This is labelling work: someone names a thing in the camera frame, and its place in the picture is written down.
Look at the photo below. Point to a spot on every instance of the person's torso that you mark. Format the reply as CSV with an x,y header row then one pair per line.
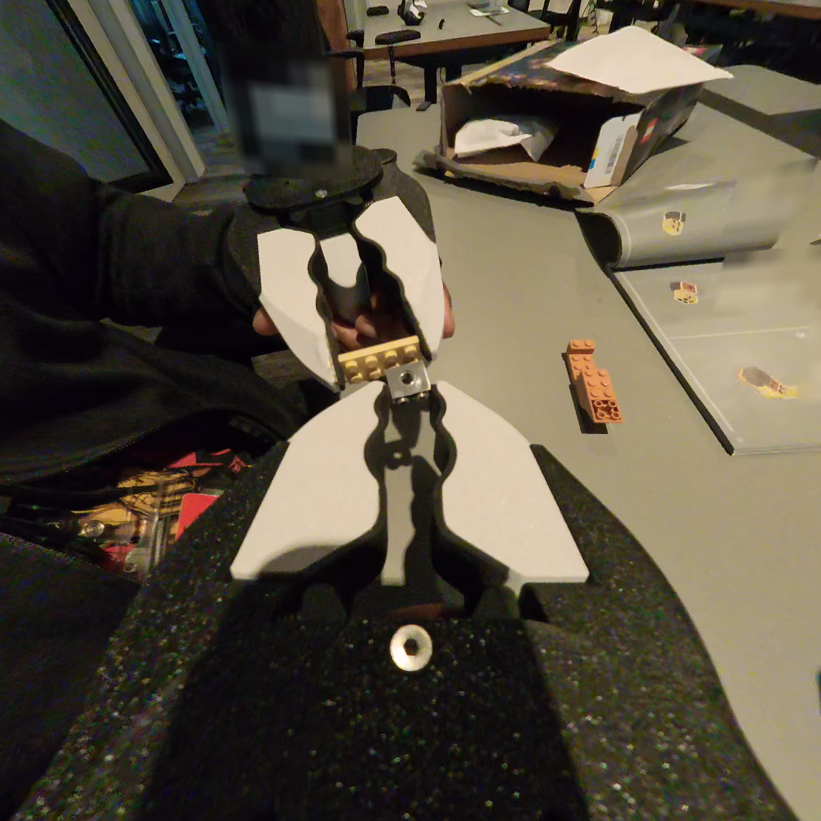
x,y
51,616

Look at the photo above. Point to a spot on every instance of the small crumpled white paper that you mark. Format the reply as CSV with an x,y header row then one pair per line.
x,y
500,131

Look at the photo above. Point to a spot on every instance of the small grey toy brick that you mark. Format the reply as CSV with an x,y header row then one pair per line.
x,y
407,381

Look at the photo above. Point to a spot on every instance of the grey office table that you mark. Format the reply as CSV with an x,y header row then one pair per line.
x,y
449,29

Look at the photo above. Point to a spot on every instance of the open cardboard box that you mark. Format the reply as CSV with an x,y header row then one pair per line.
x,y
513,172

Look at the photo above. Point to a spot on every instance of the person's left hand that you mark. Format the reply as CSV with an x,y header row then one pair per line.
x,y
372,327

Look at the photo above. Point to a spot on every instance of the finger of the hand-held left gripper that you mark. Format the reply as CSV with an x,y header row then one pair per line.
x,y
288,288
410,263

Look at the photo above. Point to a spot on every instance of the grey desk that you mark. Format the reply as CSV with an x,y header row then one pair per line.
x,y
513,288

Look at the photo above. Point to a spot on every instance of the person's left forearm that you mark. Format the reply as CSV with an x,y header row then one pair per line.
x,y
128,288

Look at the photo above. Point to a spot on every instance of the grey instruction booklet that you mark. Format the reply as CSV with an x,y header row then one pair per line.
x,y
718,385

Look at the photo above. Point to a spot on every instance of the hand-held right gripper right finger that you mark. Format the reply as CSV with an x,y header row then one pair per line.
x,y
507,500

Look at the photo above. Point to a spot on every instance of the black office chair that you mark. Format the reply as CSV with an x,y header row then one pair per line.
x,y
394,37

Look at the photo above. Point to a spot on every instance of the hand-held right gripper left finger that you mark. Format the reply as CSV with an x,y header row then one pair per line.
x,y
308,500

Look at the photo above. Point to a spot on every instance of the tan toy brick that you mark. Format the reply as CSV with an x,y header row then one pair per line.
x,y
378,360

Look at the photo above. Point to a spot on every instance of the orange toy brick assembly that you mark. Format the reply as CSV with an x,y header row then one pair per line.
x,y
593,385

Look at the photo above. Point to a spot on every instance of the flat white paper sheet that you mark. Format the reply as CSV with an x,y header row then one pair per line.
x,y
628,61

